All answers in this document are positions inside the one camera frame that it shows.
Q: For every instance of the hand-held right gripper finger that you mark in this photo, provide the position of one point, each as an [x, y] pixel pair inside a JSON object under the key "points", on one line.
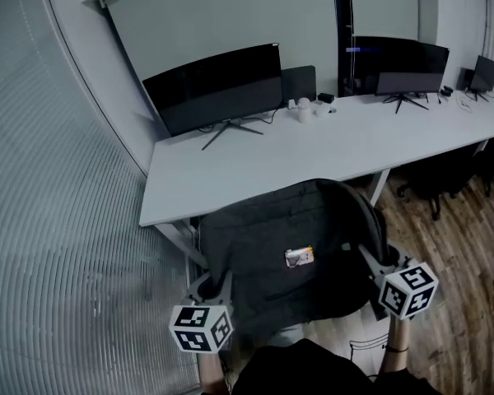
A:
{"points": [[404, 259], [378, 269]]}

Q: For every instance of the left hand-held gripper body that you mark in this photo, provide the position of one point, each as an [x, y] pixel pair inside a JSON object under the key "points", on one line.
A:
{"points": [[197, 329]]}

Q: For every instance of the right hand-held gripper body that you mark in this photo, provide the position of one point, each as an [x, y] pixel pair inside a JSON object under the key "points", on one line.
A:
{"points": [[409, 290]]}

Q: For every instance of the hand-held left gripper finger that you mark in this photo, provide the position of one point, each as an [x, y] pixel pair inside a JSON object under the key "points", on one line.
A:
{"points": [[227, 290], [195, 288]]}

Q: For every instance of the dark grey backpack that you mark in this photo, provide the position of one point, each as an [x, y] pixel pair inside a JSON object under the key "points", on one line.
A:
{"points": [[271, 229]]}

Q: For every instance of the person's right forearm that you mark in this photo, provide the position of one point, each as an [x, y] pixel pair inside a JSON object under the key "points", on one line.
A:
{"points": [[395, 335]]}

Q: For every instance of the person's left forearm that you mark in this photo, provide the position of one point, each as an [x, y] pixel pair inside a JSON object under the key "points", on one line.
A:
{"points": [[212, 370]]}

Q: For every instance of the black wrist band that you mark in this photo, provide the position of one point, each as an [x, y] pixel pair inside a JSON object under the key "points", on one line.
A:
{"points": [[397, 349]]}

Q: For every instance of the white table leg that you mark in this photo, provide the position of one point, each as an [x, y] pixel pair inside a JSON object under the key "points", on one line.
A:
{"points": [[379, 187]]}

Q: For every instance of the person's white printed garment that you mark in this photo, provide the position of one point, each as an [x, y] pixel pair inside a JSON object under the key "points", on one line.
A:
{"points": [[366, 356]]}

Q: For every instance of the small printed card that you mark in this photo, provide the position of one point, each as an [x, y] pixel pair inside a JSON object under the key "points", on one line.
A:
{"points": [[299, 256]]}

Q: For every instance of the person's black top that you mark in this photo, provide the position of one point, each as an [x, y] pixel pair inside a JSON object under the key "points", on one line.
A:
{"points": [[304, 370]]}

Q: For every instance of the white table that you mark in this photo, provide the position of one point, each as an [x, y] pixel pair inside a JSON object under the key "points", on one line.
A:
{"points": [[313, 150]]}

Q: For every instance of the white round device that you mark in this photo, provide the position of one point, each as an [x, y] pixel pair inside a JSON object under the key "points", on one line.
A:
{"points": [[323, 110]]}

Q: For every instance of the small black webcam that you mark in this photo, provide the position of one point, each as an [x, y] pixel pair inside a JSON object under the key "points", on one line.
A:
{"points": [[446, 91]]}

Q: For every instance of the white cylindrical cup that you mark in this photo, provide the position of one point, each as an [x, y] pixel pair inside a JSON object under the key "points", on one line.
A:
{"points": [[304, 111]]}

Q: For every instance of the small black box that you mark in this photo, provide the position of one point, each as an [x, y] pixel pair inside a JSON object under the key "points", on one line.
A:
{"points": [[326, 97]]}

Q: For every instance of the white power adapter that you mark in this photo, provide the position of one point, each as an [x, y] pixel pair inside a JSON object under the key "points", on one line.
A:
{"points": [[291, 104]]}

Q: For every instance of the black speaker box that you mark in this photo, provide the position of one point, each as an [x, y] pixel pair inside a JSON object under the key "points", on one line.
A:
{"points": [[467, 78]]}

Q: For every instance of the black monitor with tripod stand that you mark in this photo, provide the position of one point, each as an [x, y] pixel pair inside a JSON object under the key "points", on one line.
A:
{"points": [[403, 64]]}

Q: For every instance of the large black curved monitor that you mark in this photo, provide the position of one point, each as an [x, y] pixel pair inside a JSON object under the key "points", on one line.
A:
{"points": [[214, 89]]}

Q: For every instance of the black desk divider panel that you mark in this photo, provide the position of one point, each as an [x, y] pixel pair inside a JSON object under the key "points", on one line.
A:
{"points": [[298, 82]]}

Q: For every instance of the small black monitor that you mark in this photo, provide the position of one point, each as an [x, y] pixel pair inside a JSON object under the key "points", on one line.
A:
{"points": [[485, 72]]}

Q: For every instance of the black window pillar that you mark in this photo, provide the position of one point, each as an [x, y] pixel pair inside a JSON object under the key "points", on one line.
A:
{"points": [[342, 35]]}

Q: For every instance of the narrow white roller blind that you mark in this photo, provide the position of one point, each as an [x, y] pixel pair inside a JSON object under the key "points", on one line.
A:
{"points": [[385, 6]]}

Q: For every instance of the white table leg frame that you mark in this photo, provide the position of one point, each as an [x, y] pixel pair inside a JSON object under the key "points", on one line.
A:
{"points": [[181, 241]]}

